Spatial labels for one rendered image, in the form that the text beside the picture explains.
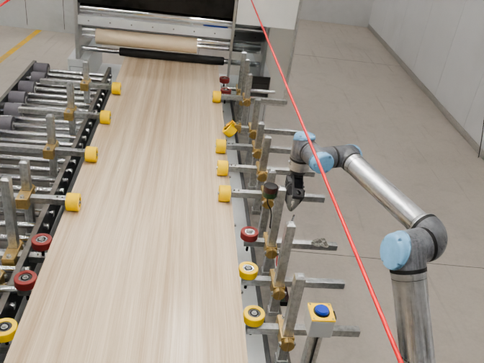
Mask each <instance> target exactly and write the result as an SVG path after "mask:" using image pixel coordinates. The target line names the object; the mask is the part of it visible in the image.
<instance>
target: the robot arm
mask: <svg viewBox="0 0 484 363"><path fill-rule="evenodd" d="M308 135H309V137H310V140H311V142H312V144H313V147H314V149H315V152H316V154H317V156H318V159H319V161H320V163H321V166H322V168H323V171H324V173H327V172H329V171H330V170H331V169H332V168H339V167H341V168H342V169H343V170H344V171H345V172H347V173H348V174H350V175H351V176H352V177H353V178H354V179H355V180H356V181H357V182H358V183H359V184H360V185H361V186H362V187H363V188H364V189H365V190H367V191H368V192H369V193H370V194H371V195H372V196H373V197H374V198H375V199H376V200H377V201H378V202H379V203H380V204H381V205H382V206H383V207H384V208H385V209H386V210H387V211H388V212H389V213H390V214H391V215H392V216H393V217H394V218H395V219H396V220H397V221H398V222H399V223H400V224H402V225H403V226H404V227H405V228H406V229H407V230H397V231H395V232H394V233H389V234H387V235H386V236H385V238H384V239H383V240H382V243H381V245H380V258H381V260H382V261H383V264H384V265H385V267H386V268H388V269H389V270H390V274H391V281H392V288H393V302H394V308H395V322H396V329H397V337H398V350H399V352H400V355H401V356H402V359H403V362H404V363H436V359H435V351H434V338H433V331H432V323H431V309H430V302H429V288H428V281H427V264H426V263H427V262H431V261H435V260H437V259H438V258H439V257H440V256H441V255H442V254H443V253H444V251H445V249H446V247H447V242H448V238H447V231H446V228H445V227H444V224H443V222H442V221H441V220H440V219H438V217H437V216H435V215H434V214H431V213H430V214H426V213H425V212H424V211H423V210H422V209H421V208H420V207H419V206H417V205H416V204H415V203H414V202H413V201H412V200H410V199H409V198H408V197H407V196H406V195H404V194H403V193H402V192H401V191H400V190H399V189H398V188H397V187H396V186H395V185H394V184H392V183H391V182H390V181H389V180H388V179H386V178H385V177H384V176H383V175H382V174H381V173H380V172H379V171H378V170H377V169H375V168H374V167H373V166H372V165H371V164H370V163H368V162H367V161H366V160H365V159H364V158H363V157H362V151H361V149H360V148H359V147H358V146H357V145H352V144H347V145H337V146H328V147H320V146H319V145H318V144H317V143H316V142H315V139H316V138H315V135H314V134H313V133H310V132H308ZM288 162H289V165H288V167H289V168H290V172H291V174H290V175H287V176H286V180H285V184H284V185H285V187H286V190H287V191H286V195H285V202H286V205H287V209H288V210H289V211H291V212H292V211H293V210H294V209H295V208H296V207H297V206H298V205H299V204H300V203H301V202H302V200H303V198H304V196H305V190H304V189H303V188H305V186H304V185H303V184H304V181H303V175H304V174H305V173H306V172H307V171H308V170H309V167H310V168H311V169H312V170H313V171H314V172H316V173H318V174H321V171H320V169H319V167H318V164H317V162H316V159H315V156H314V155H313V152H312V150H311V147H310V144H309V142H308V139H307V138H306V135H305V132H304V131H300V132H296V133H295V135H294V138H293V142H292V150H291V154H290V159H289V160H288ZM292 199H294V200H295V201H294V202H293V206H292V207H291V205H292V203H291V201H292Z"/></svg>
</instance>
